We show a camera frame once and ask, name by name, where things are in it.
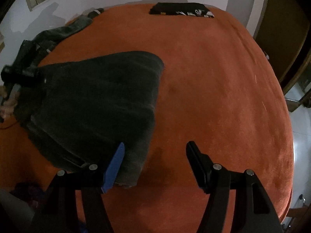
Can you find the grey-green jacket with striped cuff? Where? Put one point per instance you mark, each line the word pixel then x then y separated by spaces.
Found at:
pixel 68 29

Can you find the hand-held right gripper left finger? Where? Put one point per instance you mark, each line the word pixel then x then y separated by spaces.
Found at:
pixel 114 167

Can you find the wooden chair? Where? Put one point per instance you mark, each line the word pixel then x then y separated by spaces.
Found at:
pixel 296 213

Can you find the dark green garment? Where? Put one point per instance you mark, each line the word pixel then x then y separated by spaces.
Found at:
pixel 97 102

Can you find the wooden door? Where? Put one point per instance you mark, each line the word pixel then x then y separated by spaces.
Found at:
pixel 281 29

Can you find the person's left hand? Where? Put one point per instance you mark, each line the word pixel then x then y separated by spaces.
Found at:
pixel 8 109

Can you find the dark camouflage garment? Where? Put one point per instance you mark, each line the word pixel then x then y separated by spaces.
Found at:
pixel 26 53

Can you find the folded black printed garment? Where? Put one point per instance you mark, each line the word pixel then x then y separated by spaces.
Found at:
pixel 177 7

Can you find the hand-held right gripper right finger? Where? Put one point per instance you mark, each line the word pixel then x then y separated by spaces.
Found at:
pixel 198 167

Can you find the person's grey shirt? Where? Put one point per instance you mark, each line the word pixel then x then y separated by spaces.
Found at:
pixel 14 211

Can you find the orange blanket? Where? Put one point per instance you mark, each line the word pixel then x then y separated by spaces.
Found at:
pixel 218 89

